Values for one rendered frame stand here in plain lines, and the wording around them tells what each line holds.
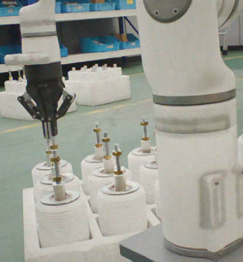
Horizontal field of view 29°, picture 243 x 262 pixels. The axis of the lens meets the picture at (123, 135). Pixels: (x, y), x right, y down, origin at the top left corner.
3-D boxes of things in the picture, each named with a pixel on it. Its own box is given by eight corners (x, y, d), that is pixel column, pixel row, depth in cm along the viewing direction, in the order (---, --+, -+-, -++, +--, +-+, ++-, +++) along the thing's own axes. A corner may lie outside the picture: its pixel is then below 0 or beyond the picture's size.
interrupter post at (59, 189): (58, 203, 87) (55, 186, 86) (51, 199, 89) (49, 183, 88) (69, 199, 88) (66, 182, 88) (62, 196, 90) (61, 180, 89)
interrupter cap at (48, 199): (52, 210, 83) (51, 206, 83) (33, 200, 89) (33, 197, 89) (87, 198, 88) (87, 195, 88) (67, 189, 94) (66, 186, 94)
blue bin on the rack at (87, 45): (79, 53, 663) (77, 38, 658) (100, 51, 686) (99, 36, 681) (99, 52, 624) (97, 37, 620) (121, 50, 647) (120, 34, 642)
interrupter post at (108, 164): (111, 170, 104) (110, 156, 103) (116, 173, 102) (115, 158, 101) (101, 172, 103) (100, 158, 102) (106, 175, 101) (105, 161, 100)
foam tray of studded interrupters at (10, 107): (76, 110, 339) (73, 85, 335) (33, 121, 312) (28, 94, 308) (44, 107, 366) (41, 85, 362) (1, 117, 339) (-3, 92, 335)
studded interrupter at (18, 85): (25, 108, 323) (20, 69, 317) (14, 108, 328) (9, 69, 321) (33, 106, 332) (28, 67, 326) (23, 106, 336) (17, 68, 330)
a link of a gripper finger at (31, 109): (25, 93, 99) (45, 111, 99) (20, 99, 100) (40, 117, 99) (18, 95, 96) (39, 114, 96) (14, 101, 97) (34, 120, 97)
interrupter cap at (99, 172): (117, 165, 107) (116, 162, 107) (132, 173, 100) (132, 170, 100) (86, 172, 104) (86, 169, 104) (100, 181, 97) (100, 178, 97)
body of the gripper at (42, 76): (68, 56, 97) (73, 100, 99) (32, 58, 99) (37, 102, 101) (52, 59, 90) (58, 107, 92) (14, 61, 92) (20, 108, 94)
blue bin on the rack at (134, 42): (102, 50, 690) (101, 35, 685) (122, 48, 713) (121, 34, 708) (123, 50, 652) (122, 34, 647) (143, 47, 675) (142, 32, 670)
